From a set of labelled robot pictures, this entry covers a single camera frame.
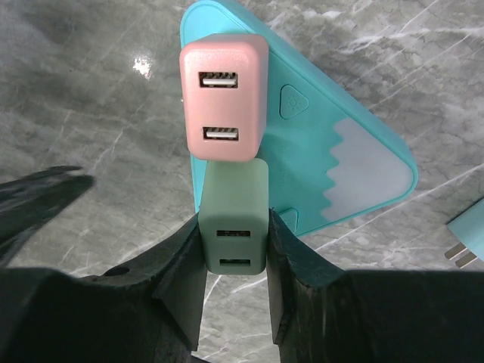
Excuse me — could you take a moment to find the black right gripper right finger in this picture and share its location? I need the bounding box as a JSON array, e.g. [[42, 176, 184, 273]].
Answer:
[[266, 212, 483, 362]]

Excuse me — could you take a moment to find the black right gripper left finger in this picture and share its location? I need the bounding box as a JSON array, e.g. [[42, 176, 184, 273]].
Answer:
[[1, 218, 206, 362]]

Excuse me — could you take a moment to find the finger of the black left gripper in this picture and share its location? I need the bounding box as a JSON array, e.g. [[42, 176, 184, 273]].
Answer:
[[1, 166, 95, 261]]

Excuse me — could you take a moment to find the green plug adapter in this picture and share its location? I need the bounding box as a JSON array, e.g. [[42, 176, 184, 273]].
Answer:
[[198, 159, 269, 275]]

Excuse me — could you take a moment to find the teal triangular power strip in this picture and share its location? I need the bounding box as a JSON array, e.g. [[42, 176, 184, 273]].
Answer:
[[180, 1, 418, 236]]

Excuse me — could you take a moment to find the pink plug adapter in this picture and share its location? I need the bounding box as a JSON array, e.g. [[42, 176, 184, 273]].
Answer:
[[179, 33, 269, 162]]

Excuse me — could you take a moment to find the teal plug adapter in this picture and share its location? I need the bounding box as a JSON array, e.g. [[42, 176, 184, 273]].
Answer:
[[445, 198, 484, 268]]

